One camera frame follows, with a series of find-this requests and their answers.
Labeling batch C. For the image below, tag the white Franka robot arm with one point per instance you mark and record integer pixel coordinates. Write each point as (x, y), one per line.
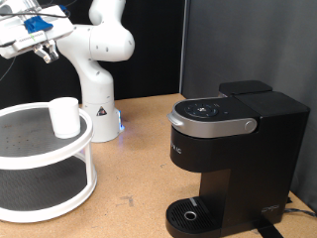
(99, 43)

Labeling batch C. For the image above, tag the black Keurig coffee machine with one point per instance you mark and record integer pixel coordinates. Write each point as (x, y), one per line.
(257, 172)

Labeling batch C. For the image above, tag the black backdrop curtain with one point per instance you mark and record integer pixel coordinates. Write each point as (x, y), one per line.
(155, 49)

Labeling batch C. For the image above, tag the grey partition panel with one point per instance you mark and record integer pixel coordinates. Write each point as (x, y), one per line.
(231, 39)

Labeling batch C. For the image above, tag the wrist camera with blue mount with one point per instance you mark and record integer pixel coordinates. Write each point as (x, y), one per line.
(36, 23)

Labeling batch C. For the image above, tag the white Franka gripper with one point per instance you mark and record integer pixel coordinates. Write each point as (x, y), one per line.
(62, 24)

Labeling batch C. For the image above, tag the white mug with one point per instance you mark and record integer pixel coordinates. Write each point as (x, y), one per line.
(64, 119)

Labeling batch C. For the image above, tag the white two-tier turntable shelf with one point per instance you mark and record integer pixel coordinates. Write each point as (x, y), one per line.
(49, 155)

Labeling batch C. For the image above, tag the black drip tray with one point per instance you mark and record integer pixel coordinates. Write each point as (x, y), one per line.
(178, 214)

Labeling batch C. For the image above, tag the grey tape strip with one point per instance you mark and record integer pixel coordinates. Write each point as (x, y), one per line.
(193, 202)

